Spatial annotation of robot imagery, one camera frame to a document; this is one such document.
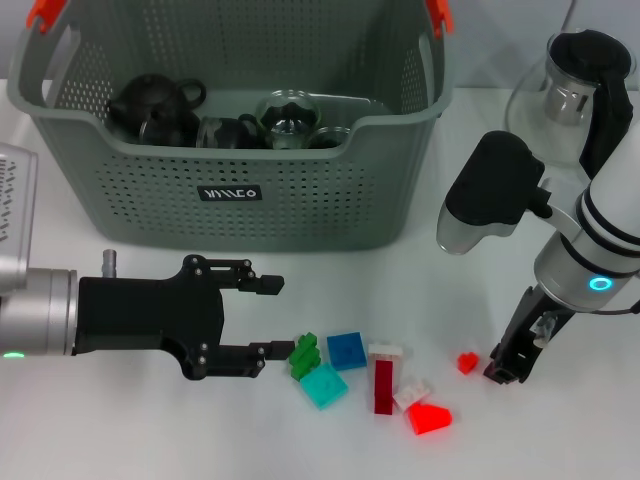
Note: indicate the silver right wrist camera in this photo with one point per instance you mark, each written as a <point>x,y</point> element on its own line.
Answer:
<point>490,185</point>

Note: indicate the long white toy block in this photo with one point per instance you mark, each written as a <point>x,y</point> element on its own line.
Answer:
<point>385,349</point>

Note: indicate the dark red toy block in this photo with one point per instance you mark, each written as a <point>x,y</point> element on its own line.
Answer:
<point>384,390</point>

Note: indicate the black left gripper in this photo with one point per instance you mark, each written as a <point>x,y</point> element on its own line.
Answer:
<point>150,315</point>

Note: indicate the blue square toy block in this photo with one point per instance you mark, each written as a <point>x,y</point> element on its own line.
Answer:
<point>346,351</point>

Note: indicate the green toy block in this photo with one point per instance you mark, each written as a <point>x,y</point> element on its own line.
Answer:
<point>305,357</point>

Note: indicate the large red toy block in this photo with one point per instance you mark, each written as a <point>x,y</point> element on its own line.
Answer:
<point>429,419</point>

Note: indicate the small red notched block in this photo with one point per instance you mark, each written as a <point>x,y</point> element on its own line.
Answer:
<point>467,363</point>

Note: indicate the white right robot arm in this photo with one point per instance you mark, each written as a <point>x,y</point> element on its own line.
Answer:
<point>595,235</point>

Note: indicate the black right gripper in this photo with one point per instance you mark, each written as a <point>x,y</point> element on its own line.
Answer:
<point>535,320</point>

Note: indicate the black clay teapot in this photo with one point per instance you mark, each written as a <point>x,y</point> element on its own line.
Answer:
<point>150,97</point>

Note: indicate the small white toy block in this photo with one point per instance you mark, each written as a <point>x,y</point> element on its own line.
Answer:
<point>410,392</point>

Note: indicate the grey perforated storage basket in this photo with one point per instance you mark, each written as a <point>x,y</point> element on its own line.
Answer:
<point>300,200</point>

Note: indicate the teal square toy block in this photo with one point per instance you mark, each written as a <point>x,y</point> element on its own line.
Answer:
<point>324,386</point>

